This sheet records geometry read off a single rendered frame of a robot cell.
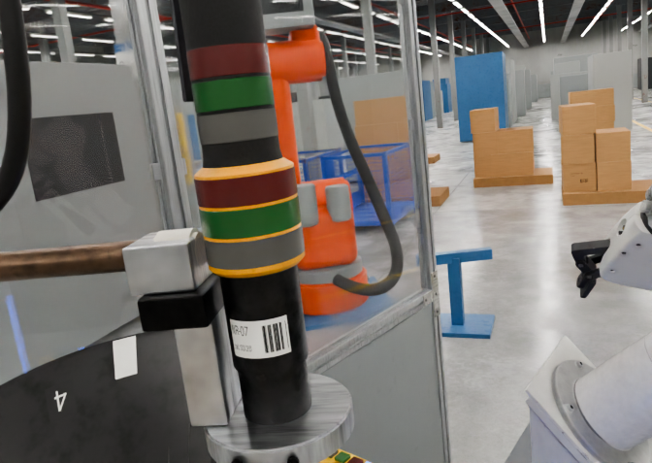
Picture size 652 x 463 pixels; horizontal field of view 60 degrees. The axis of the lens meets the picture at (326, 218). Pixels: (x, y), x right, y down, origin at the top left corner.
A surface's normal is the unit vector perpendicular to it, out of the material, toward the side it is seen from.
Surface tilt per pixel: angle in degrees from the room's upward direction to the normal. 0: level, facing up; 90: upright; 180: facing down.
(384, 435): 90
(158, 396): 40
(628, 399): 80
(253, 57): 90
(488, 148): 90
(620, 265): 124
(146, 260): 90
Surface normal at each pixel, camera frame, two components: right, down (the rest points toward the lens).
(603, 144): -0.36, 0.22
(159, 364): -0.02, -0.64
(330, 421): -0.11, -0.97
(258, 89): 0.68, 0.07
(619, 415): -0.62, 0.19
